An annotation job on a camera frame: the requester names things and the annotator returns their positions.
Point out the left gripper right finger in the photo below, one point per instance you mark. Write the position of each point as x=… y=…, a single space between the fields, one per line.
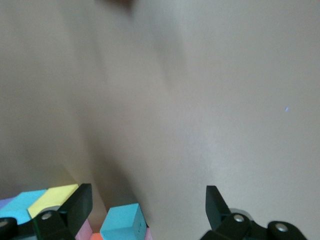
x=217 y=215

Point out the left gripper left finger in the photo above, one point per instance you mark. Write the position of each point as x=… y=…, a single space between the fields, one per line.
x=75 y=210

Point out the pink foam block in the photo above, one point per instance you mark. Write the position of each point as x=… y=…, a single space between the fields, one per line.
x=148 y=235
x=83 y=231

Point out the yellow foam block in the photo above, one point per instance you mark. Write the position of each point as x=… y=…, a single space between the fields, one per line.
x=52 y=197

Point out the orange foam block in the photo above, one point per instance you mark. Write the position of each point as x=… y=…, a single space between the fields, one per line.
x=96 y=237

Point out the blue foam block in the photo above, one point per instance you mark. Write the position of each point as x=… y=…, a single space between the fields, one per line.
x=17 y=207
x=117 y=222

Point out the purple foam block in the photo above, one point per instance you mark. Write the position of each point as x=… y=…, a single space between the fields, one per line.
x=6 y=202

